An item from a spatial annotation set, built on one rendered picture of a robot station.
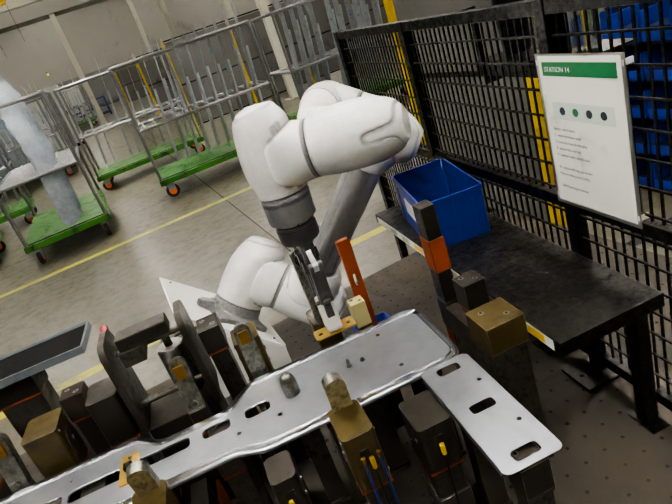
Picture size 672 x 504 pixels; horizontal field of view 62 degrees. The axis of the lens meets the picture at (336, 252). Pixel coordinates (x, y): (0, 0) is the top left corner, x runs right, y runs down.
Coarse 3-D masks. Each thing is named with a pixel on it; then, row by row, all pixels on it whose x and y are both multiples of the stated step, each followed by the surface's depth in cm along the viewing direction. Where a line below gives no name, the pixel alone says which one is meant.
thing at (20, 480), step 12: (0, 444) 112; (12, 444) 115; (0, 456) 112; (12, 456) 113; (0, 468) 113; (12, 468) 113; (24, 468) 115; (12, 480) 114; (24, 480) 114; (12, 492) 114
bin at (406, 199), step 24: (432, 168) 165; (456, 168) 153; (408, 192) 166; (432, 192) 168; (456, 192) 137; (480, 192) 138; (408, 216) 159; (456, 216) 139; (480, 216) 140; (456, 240) 141
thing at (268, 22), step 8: (256, 0) 1178; (264, 0) 1174; (264, 8) 1178; (264, 24) 1199; (272, 24) 1193; (272, 32) 1197; (272, 40) 1202; (280, 48) 1213; (280, 56) 1217; (280, 64) 1222; (288, 80) 1238; (288, 88) 1243; (296, 96) 1253
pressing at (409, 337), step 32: (384, 320) 125; (416, 320) 122; (320, 352) 122; (352, 352) 119; (384, 352) 115; (416, 352) 112; (448, 352) 108; (256, 384) 119; (320, 384) 112; (352, 384) 109; (384, 384) 106; (224, 416) 113; (256, 416) 110; (288, 416) 106; (320, 416) 104; (128, 448) 113; (160, 448) 110; (192, 448) 107; (224, 448) 104; (256, 448) 102; (64, 480) 111; (96, 480) 108
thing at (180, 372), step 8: (176, 360) 118; (184, 360) 119; (176, 368) 118; (184, 368) 119; (176, 376) 118; (184, 376) 118; (192, 376) 120; (176, 384) 119; (184, 384) 119; (192, 384) 119; (184, 392) 119; (192, 392) 120; (200, 392) 121; (184, 400) 119; (192, 400) 120; (200, 400) 120; (192, 408) 120
